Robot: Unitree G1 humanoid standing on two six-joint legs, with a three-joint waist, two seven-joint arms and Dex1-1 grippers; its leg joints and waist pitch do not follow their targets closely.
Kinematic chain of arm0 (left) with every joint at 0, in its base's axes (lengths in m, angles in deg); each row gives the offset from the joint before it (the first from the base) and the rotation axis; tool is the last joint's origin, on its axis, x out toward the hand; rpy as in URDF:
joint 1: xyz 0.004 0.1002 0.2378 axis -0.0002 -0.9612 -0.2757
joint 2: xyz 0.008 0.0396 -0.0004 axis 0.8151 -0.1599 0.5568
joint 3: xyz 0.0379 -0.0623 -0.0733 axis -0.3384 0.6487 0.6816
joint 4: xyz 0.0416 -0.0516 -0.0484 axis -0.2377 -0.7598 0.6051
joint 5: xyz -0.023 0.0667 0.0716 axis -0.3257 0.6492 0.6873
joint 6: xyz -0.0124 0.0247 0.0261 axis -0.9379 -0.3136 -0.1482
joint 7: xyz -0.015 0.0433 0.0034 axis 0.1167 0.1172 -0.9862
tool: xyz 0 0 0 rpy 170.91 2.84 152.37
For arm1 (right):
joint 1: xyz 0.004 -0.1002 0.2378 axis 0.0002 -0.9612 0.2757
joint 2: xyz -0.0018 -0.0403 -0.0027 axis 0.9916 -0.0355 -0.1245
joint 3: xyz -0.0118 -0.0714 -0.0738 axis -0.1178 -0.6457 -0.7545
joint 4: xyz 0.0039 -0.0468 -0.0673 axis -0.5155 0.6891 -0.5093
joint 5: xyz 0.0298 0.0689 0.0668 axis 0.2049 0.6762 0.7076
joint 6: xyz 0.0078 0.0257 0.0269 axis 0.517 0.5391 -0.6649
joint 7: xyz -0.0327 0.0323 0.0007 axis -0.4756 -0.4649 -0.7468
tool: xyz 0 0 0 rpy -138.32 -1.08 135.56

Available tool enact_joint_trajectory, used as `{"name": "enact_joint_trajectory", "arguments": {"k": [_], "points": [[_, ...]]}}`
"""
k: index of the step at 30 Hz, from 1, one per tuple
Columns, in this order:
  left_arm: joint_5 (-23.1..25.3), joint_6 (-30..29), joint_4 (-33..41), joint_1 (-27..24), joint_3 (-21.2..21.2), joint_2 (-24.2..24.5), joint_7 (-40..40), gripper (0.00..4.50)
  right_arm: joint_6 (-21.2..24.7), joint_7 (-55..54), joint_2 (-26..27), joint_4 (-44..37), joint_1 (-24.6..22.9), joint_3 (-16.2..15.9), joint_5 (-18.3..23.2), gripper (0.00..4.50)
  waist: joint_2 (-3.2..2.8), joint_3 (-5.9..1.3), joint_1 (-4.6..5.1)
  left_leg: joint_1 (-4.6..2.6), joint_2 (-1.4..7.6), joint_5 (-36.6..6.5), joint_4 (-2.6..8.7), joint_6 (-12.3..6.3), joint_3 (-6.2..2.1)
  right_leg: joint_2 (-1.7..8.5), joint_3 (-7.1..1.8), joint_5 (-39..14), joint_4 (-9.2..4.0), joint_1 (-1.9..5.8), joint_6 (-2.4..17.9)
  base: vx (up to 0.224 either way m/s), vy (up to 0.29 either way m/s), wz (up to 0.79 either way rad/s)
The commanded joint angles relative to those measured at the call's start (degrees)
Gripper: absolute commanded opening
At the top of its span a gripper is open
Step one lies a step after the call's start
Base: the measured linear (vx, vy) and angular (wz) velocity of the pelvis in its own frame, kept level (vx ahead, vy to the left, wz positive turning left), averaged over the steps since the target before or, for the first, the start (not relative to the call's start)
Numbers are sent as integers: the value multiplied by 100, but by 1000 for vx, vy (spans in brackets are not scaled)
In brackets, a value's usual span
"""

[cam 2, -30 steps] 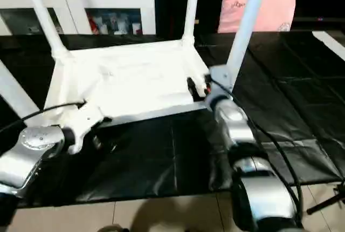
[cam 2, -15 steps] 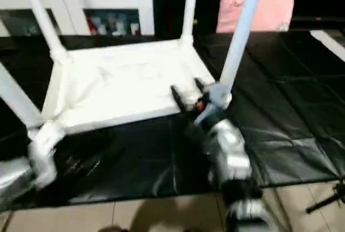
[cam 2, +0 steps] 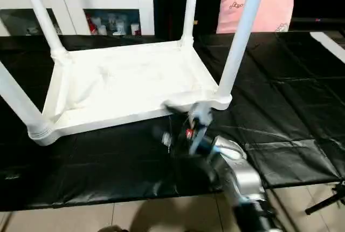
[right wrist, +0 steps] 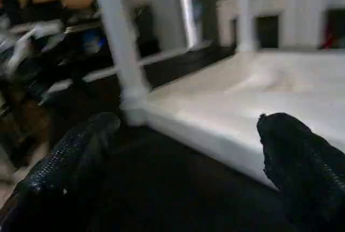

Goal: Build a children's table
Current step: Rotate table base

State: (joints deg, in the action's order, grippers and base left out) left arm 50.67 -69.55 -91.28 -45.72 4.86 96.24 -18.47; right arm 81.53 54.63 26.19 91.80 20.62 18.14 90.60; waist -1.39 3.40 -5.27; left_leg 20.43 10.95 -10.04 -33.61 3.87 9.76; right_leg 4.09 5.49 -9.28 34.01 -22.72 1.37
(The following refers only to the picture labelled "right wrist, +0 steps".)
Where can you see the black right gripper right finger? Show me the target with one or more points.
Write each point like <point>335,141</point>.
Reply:
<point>307,178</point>

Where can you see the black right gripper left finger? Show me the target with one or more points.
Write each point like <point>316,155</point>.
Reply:
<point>59,183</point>

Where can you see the white plastic table leg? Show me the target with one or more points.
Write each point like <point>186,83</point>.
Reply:
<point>245,11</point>
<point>121,43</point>

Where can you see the black work mat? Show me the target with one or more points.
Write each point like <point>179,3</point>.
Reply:
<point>161,189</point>

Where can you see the white glass-door cabinet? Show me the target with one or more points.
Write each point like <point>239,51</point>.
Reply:
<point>291,5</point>

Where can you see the light blue pole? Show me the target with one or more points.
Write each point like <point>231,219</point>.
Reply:
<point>186,11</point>

